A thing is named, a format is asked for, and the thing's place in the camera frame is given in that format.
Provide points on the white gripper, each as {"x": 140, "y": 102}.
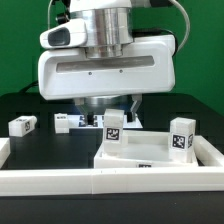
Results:
{"x": 80, "y": 63}

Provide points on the white square tabletop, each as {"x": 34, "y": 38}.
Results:
{"x": 140, "y": 149}

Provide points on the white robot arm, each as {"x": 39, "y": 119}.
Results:
{"x": 99, "y": 13}

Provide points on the white U-shaped obstacle fence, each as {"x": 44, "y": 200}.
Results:
{"x": 209, "y": 176}

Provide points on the white marker base plate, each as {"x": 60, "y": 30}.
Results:
{"x": 63, "y": 123}

